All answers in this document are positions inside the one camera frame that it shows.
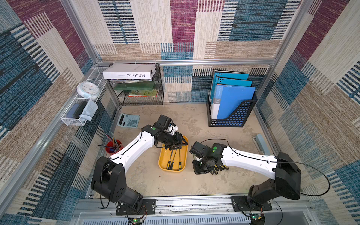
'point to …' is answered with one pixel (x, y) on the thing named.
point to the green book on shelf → (137, 86)
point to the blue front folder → (227, 98)
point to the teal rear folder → (230, 75)
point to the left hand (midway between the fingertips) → (184, 144)
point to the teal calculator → (128, 120)
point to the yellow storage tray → (164, 155)
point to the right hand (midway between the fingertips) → (194, 171)
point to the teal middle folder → (233, 82)
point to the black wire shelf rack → (131, 92)
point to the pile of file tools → (221, 168)
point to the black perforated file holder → (237, 119)
